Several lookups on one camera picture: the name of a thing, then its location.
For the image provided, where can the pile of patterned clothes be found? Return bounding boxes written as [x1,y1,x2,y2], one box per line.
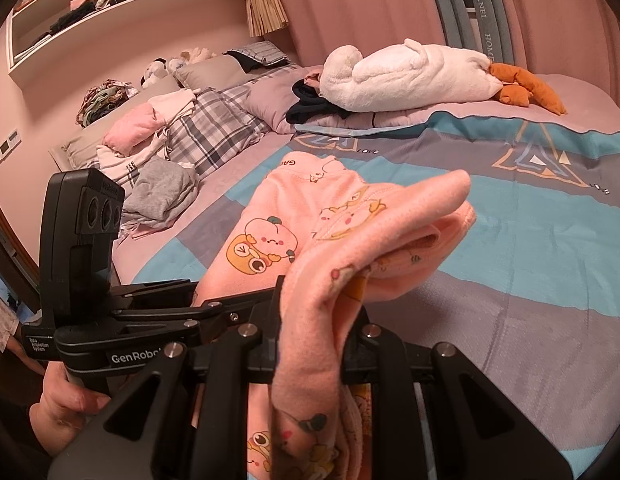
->
[76,78,137,129]

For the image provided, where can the striped small pillow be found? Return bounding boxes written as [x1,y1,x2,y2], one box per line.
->
[222,41,291,72]

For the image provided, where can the white wall shelf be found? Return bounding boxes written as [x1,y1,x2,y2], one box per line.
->
[5,0,259,90]

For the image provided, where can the white dog plush toy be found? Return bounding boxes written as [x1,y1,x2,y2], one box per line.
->
[140,57,171,89]

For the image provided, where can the mauve quilt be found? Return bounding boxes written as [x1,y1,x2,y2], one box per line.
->
[242,62,620,136]

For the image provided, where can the grey pillow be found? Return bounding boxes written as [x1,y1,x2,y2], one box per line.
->
[174,54,255,92]

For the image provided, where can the white plush duck toy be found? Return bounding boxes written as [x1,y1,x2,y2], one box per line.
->
[321,40,568,116]

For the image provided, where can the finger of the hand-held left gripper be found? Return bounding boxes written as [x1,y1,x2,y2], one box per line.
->
[120,300,273,348]
[110,280,201,313]

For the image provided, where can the person's left hand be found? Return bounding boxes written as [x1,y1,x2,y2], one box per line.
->
[29,360,113,456]

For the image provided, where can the beige pleated fabric bundle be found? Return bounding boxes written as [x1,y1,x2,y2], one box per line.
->
[244,0,291,39]

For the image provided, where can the grey lettered curtain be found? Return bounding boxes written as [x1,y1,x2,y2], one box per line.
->
[422,0,520,58]

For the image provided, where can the cream plush toy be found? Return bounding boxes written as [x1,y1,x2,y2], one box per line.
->
[167,46,217,72]

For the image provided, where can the dark navy clothing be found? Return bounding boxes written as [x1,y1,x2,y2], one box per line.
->
[285,77,353,125]

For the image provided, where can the person's patterned clothing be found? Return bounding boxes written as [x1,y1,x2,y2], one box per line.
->
[0,280,22,356]

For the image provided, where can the grey folded garment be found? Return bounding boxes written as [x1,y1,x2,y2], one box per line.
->
[121,156,199,226]

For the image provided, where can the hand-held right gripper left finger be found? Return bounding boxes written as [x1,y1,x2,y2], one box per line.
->
[49,275,285,480]

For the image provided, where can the peach cartoon print garment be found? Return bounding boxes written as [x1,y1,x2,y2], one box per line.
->
[192,152,478,480]

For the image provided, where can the pink curtain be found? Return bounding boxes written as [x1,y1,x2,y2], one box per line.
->
[260,0,620,111]

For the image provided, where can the dark folded clothes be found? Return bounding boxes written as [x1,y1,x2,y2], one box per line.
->
[49,10,93,36]

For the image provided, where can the pink bed sheet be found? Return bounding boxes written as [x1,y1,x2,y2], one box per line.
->
[112,127,311,286]

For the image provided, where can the pink folded garment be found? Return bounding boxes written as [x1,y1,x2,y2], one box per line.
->
[103,104,161,157]

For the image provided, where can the plaid pillow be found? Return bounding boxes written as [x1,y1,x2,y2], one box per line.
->
[165,85,273,180]

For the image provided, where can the white wall switch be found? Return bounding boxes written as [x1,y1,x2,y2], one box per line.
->
[0,129,22,169]

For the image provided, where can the beige headboard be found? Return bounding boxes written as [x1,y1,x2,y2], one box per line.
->
[47,77,183,171]

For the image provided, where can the blue grey patterned blanket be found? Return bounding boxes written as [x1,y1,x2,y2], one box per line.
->
[130,110,620,480]

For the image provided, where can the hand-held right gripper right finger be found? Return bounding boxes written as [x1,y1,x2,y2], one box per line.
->
[340,304,574,480]

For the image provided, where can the white garment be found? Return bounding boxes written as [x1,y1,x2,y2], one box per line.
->
[96,87,201,186]

